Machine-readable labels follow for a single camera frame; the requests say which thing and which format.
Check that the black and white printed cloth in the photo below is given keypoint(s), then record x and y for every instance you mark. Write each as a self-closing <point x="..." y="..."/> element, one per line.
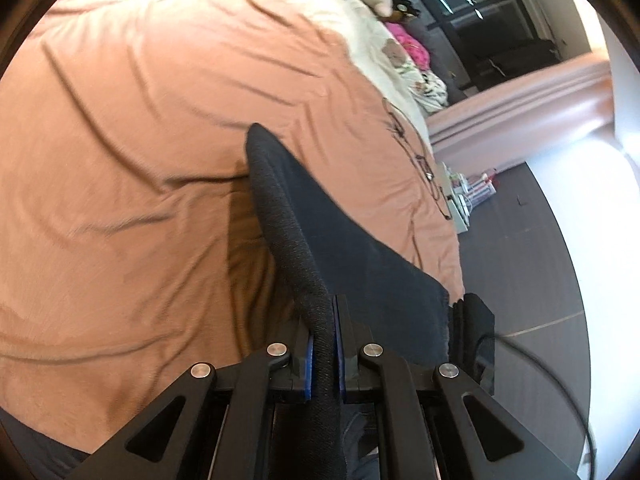
<point x="430" y="90"/>

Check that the orange blanket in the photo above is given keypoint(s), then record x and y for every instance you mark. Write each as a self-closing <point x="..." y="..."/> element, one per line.
<point x="125" y="160"/>

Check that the red and white rack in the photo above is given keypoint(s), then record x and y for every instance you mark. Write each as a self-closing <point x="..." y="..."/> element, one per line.
<point x="480" y="190"/>

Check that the white nightstand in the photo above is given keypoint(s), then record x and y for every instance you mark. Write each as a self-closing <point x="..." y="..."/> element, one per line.
<point x="460" y="210"/>

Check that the dark denim jeans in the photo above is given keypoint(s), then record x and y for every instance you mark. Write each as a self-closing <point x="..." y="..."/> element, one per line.
<point x="350" y="240"/>

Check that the pink curtain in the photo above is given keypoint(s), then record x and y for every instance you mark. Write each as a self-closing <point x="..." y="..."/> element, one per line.
<point x="525" y="105"/>

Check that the black plush toy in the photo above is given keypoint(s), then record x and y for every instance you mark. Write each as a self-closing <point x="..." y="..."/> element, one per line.
<point x="400" y="10"/>

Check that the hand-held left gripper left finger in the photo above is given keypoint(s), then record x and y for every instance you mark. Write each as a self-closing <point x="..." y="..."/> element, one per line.
<point x="308" y="367"/>

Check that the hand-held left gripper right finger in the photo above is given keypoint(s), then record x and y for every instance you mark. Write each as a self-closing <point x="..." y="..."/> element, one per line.
<point x="341" y="360"/>

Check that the cream bear print quilt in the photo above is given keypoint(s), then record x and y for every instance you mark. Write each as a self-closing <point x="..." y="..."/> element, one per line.
<point x="380" y="70"/>

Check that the pink cloth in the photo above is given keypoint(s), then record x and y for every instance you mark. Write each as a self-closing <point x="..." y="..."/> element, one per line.
<point x="412" y="50"/>

